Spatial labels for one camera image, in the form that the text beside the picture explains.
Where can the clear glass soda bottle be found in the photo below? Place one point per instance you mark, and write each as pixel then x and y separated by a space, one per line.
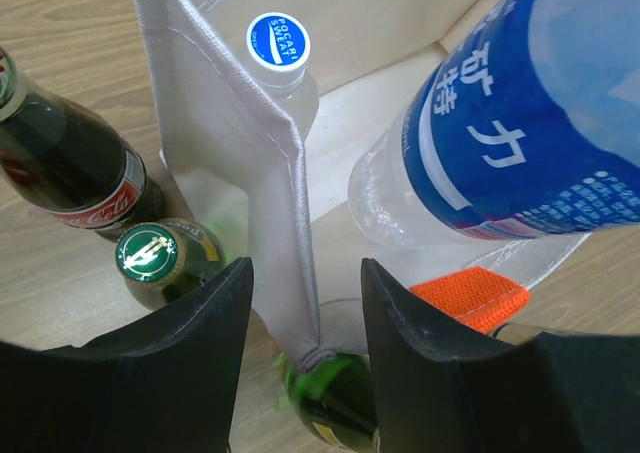
pixel 335 401

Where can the clear plastic water bottle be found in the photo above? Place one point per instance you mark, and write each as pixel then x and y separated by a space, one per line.
pixel 278 49

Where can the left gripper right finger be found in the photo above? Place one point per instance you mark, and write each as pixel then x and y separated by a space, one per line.
pixel 440 386

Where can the beige canvas tote bag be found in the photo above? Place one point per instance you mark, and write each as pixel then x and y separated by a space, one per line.
pixel 244 171

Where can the blue label water bottle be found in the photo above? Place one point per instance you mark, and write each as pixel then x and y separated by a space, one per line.
pixel 528 128

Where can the rear cola glass bottle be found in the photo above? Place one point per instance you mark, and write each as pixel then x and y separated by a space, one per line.
pixel 69 162

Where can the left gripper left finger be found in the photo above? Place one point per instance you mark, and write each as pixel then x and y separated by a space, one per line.
pixel 164 383

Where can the rear green glass bottle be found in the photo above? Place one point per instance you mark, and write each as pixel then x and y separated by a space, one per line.
pixel 165 260

